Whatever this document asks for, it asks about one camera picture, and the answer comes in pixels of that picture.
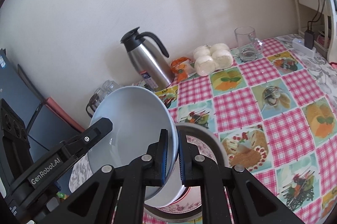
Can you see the pink floral plate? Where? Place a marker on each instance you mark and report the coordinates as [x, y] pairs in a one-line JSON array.
[[191, 199]]

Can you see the orange snack packet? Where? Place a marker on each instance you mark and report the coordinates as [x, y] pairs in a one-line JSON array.
[[182, 68]]

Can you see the stainless steel thermos jug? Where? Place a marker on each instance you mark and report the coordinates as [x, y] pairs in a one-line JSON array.
[[147, 55]]

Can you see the pink checked fruit tablecloth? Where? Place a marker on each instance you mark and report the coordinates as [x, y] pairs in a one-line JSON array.
[[277, 117]]

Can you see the clear glass mug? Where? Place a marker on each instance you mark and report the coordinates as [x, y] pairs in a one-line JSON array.
[[249, 46]]

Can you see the black power adapter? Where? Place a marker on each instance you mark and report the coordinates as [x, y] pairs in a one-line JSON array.
[[309, 38]]

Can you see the pale blue round bowl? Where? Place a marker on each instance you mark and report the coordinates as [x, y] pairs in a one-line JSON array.
[[137, 117]]

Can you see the bag of white buns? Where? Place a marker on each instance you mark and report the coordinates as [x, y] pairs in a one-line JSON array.
[[210, 58]]

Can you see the white power strip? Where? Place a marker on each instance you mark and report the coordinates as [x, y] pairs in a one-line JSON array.
[[299, 45]]

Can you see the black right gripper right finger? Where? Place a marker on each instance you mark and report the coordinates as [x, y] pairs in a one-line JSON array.
[[229, 195]]

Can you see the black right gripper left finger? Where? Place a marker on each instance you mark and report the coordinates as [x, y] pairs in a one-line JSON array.
[[115, 195]]

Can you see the large steel plate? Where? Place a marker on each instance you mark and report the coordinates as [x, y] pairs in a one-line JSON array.
[[152, 214]]

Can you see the glass coffee pot black handle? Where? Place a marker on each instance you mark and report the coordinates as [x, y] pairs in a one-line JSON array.
[[93, 103]]

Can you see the upturned clear drinking glasses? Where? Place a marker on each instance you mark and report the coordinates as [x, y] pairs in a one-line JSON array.
[[107, 88]]

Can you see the grey floral tablecloth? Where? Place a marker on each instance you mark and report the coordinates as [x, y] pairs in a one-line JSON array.
[[81, 172]]

